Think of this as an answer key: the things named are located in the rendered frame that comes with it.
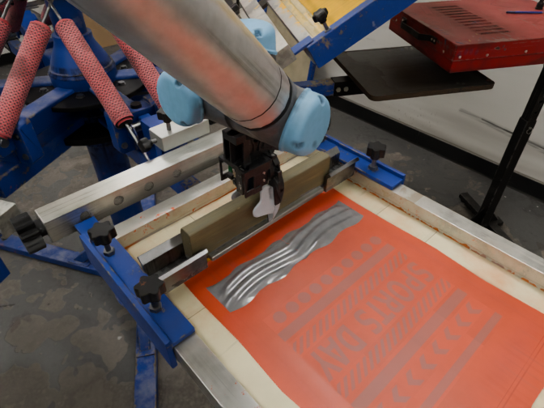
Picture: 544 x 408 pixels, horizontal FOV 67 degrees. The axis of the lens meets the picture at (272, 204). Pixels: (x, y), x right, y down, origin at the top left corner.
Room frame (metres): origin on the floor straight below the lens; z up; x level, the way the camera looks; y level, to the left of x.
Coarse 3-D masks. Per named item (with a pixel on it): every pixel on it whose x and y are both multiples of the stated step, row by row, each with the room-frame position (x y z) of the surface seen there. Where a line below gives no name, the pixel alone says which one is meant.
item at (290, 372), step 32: (224, 256) 0.53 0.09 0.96; (256, 256) 0.53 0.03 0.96; (192, 288) 0.46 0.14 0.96; (288, 288) 0.46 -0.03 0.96; (224, 320) 0.39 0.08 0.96; (256, 320) 0.39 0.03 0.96; (256, 352) 0.33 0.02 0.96; (288, 352) 0.33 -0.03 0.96; (288, 384) 0.28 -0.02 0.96; (320, 384) 0.28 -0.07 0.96
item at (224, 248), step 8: (312, 192) 0.68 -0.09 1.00; (320, 192) 0.69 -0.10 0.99; (296, 200) 0.65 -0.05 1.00; (304, 200) 0.65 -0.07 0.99; (288, 208) 0.63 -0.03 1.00; (296, 208) 0.64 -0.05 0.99; (280, 216) 0.61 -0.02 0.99; (256, 224) 0.58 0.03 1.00; (264, 224) 0.58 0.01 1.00; (248, 232) 0.56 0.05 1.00; (256, 232) 0.56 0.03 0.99; (232, 240) 0.54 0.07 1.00; (240, 240) 0.54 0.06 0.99; (224, 248) 0.52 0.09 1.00; (232, 248) 0.52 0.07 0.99; (208, 256) 0.50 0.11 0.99; (216, 256) 0.50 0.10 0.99
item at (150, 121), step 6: (156, 114) 0.94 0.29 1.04; (144, 120) 0.91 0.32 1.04; (150, 120) 0.91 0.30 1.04; (156, 120) 0.91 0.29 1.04; (162, 120) 0.91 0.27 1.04; (144, 126) 0.89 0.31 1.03; (150, 126) 0.88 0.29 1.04; (144, 132) 0.90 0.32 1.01; (150, 138) 0.88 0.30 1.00; (198, 138) 0.82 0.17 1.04; (168, 150) 0.82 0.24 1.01
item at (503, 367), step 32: (288, 224) 0.62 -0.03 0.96; (384, 224) 0.62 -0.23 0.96; (320, 256) 0.53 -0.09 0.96; (416, 256) 0.53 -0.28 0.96; (480, 288) 0.46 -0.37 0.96; (512, 320) 0.39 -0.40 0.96; (480, 352) 0.33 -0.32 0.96; (512, 352) 0.33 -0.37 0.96; (480, 384) 0.28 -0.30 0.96; (512, 384) 0.28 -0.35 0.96
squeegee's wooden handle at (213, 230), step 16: (304, 160) 0.70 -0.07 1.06; (320, 160) 0.70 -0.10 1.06; (288, 176) 0.65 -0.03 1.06; (304, 176) 0.67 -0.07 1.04; (320, 176) 0.70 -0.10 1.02; (288, 192) 0.64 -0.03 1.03; (304, 192) 0.67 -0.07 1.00; (224, 208) 0.55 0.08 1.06; (240, 208) 0.56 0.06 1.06; (192, 224) 0.51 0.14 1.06; (208, 224) 0.51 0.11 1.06; (224, 224) 0.53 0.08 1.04; (240, 224) 0.55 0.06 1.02; (192, 240) 0.48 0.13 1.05; (208, 240) 0.51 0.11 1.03; (224, 240) 0.53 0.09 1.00
